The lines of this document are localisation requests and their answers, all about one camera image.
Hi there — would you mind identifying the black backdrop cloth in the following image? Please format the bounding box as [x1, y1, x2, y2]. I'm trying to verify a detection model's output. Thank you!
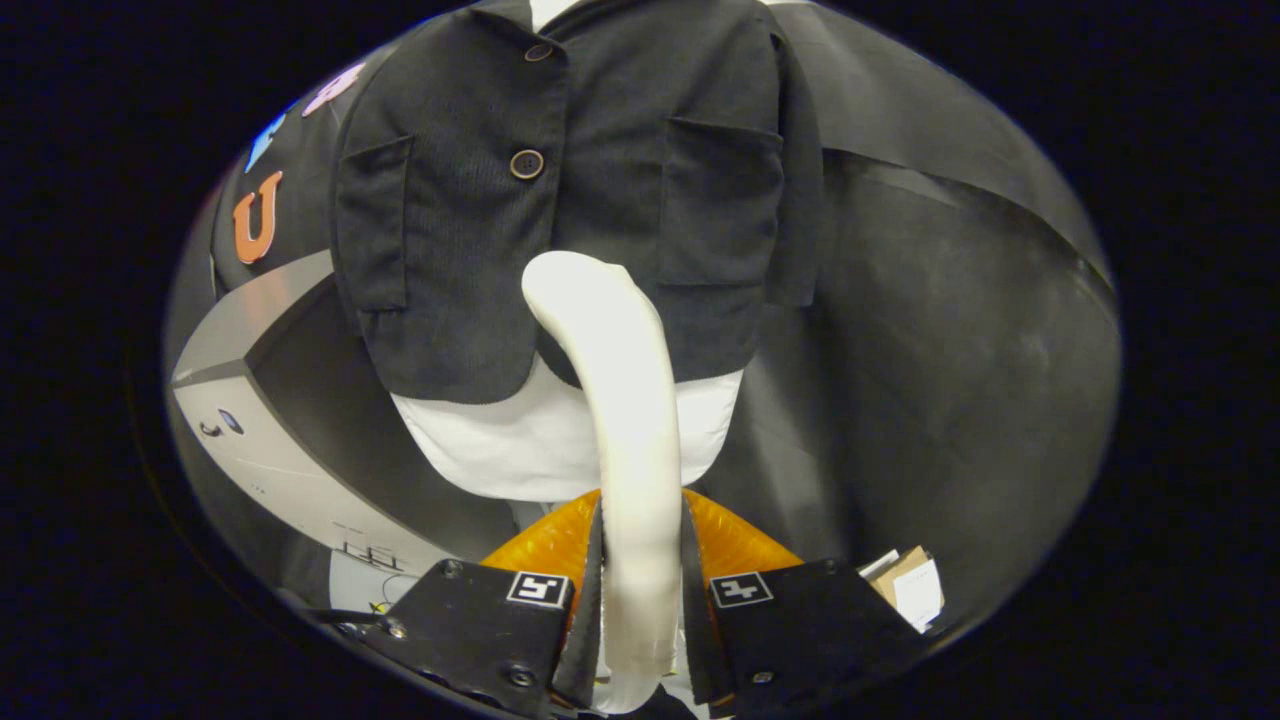
[165, 5, 1123, 627]

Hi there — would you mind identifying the white garment steamer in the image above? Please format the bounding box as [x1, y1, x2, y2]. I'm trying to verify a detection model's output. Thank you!
[521, 250, 686, 717]

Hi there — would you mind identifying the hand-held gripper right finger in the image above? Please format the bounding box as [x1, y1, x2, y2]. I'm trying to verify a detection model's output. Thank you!
[683, 490, 926, 718]

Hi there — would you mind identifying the white dress form mannequin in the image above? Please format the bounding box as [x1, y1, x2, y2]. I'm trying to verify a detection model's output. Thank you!
[390, 0, 747, 531]

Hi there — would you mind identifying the black blazer jacket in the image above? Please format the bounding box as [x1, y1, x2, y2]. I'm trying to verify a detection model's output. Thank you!
[330, 0, 827, 406]

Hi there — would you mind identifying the small cardboard box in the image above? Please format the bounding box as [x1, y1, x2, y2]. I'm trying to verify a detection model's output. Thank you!
[860, 546, 945, 634]

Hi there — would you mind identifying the grey cabinet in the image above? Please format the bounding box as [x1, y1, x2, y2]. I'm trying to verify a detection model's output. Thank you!
[165, 250, 521, 616]

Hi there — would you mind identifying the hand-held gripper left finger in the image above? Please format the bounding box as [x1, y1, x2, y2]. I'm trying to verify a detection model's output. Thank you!
[360, 490, 607, 720]

